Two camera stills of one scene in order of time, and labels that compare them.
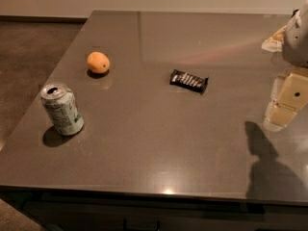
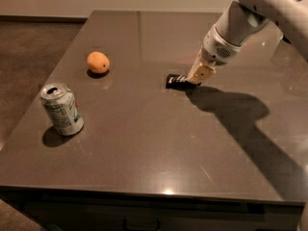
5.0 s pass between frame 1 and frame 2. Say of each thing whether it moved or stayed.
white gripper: moved
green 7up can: stayed
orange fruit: stayed
